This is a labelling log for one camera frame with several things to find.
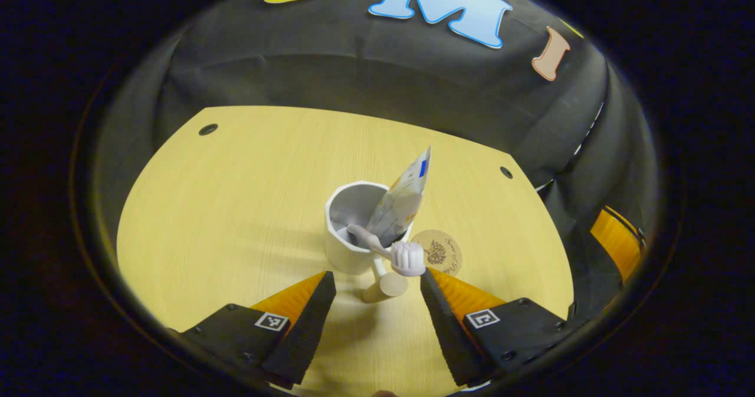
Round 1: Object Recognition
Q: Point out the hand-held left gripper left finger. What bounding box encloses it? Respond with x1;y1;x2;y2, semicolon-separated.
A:
171;271;337;389

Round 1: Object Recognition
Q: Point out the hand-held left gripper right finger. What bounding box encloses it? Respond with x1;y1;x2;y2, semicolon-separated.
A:
420;267;582;388

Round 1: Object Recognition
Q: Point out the round wooden coaster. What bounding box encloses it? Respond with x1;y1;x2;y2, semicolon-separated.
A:
411;229;464;277

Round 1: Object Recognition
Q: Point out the pale pink toothbrush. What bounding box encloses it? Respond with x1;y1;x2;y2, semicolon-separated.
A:
347;224;426;277

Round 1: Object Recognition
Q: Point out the white cup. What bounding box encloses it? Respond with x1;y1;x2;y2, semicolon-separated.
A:
325;181;413;303

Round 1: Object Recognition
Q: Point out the white toothpaste tube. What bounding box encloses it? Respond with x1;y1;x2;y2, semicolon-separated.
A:
366;146;432;247

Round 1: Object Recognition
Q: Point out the black backdrop cloth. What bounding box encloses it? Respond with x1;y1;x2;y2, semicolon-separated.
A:
94;0;658;321

